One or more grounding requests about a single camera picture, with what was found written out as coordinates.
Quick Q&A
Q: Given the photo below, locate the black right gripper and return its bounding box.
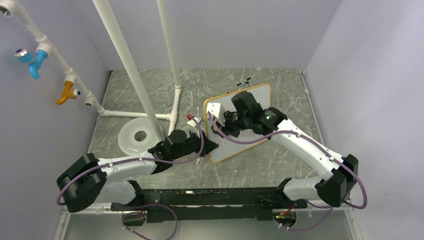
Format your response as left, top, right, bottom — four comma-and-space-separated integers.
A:
216, 109, 251, 138

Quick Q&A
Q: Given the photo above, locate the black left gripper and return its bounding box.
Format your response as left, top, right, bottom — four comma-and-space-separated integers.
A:
172, 128, 219, 161

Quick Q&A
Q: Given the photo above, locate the yellow framed whiteboard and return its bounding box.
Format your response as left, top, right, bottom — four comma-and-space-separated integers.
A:
203, 83, 272, 165

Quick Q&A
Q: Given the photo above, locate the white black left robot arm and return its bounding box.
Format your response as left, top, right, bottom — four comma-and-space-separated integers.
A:
56, 129, 219, 213

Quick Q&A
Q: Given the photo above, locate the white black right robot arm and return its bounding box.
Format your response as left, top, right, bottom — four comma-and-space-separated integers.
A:
207, 91, 359, 208

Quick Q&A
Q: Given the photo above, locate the white perforated disc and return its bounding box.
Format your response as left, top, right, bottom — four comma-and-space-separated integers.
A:
117, 117, 161, 156

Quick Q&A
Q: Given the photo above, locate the orange plastic faucet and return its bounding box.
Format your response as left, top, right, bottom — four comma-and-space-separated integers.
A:
56, 81, 82, 106

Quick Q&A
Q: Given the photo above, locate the blue plastic faucet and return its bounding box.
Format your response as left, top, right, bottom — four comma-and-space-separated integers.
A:
14, 48, 49, 79

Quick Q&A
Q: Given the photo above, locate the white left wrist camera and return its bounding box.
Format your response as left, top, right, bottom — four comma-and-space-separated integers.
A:
186, 113, 203, 133

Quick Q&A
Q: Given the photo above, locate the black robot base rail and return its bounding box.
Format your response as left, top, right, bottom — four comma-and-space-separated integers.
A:
110, 187, 307, 223

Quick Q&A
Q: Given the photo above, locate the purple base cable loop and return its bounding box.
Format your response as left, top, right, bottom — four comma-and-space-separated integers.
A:
121, 204, 178, 240

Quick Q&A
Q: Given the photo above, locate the white pvc pipe frame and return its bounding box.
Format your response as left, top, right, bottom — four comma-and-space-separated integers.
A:
0, 0, 182, 140

